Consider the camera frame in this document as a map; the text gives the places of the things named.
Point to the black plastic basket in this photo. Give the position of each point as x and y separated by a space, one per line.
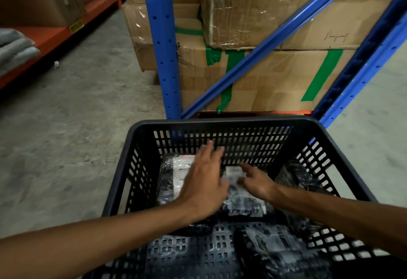
222 122

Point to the person's right hand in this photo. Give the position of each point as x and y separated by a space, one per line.
260 186

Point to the plastic-wrapped cardboard box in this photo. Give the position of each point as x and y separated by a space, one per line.
248 12

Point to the person's left hand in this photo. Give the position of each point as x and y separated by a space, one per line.
203 186

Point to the orange shelf beam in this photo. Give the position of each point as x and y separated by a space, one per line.
47 35

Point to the blue metal shelf rack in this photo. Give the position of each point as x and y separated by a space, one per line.
162 50

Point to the person's left forearm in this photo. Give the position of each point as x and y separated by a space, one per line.
95 244

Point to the person's right forearm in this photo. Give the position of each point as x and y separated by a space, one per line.
343 215

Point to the taped brown cardboard box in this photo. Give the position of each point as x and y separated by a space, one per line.
140 34

